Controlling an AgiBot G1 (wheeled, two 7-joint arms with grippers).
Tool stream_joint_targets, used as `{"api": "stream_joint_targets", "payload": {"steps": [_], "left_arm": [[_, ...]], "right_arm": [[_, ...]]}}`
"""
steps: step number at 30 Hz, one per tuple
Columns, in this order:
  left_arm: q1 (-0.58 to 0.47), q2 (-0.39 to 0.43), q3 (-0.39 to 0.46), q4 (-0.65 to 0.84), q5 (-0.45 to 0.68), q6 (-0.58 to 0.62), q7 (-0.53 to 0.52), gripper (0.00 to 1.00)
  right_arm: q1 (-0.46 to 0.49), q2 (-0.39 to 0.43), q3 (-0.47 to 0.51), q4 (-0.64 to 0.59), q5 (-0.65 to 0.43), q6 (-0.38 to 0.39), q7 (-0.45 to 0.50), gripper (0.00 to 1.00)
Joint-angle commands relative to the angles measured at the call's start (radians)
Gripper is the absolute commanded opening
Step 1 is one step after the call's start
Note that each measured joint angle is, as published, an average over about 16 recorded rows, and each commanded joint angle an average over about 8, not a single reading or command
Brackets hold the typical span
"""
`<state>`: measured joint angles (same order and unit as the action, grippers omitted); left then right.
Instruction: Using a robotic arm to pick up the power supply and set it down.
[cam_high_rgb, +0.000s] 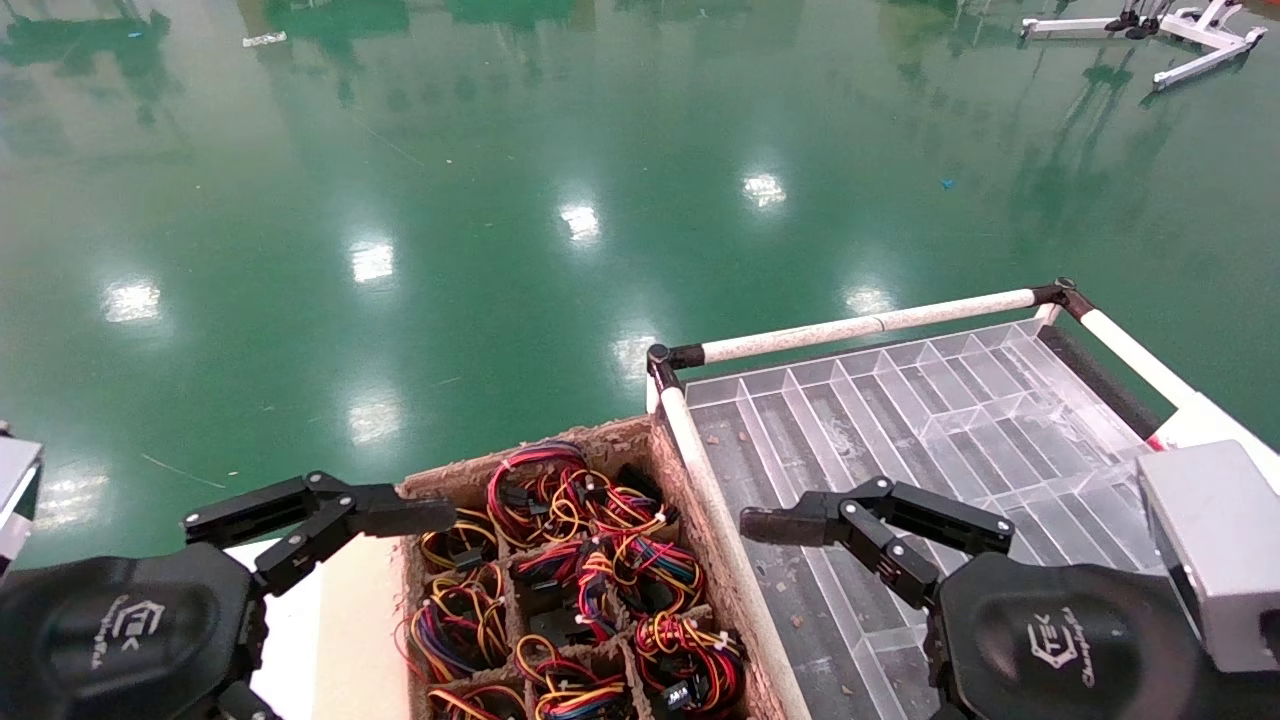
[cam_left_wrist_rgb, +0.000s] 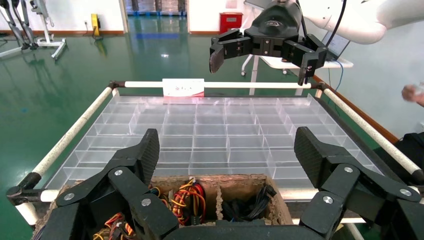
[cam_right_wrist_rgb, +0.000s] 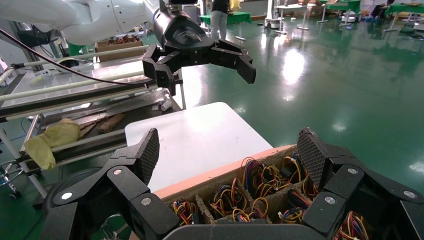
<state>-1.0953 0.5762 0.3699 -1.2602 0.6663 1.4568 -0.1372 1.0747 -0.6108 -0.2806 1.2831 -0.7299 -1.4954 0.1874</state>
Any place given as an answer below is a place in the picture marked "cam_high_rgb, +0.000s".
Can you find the black pipe corner joint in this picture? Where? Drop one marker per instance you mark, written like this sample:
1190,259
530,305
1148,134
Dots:
660,360
1065,293

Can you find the white table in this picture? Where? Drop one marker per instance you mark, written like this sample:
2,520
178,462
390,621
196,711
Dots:
290,650

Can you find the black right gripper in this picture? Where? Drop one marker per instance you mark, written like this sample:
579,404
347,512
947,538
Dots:
1070,640

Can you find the white floor stand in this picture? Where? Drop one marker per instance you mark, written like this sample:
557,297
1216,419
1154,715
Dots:
1215,35

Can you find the brown cardboard compartment box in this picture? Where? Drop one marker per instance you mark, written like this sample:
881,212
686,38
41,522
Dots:
620,436

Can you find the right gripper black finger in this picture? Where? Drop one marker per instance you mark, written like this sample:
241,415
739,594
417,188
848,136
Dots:
800,522

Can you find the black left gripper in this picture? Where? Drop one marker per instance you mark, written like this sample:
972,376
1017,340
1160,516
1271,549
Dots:
120,640

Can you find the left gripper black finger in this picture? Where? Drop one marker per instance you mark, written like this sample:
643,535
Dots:
390,513

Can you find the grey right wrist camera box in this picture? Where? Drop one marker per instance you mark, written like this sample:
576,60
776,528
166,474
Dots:
1215,550

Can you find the white floor scrap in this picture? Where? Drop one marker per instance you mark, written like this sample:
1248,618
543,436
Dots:
265,39

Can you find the black foam strip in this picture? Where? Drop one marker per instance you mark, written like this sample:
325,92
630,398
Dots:
1095,380

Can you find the clear plastic divider tray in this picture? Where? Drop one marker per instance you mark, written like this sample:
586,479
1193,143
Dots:
980,430

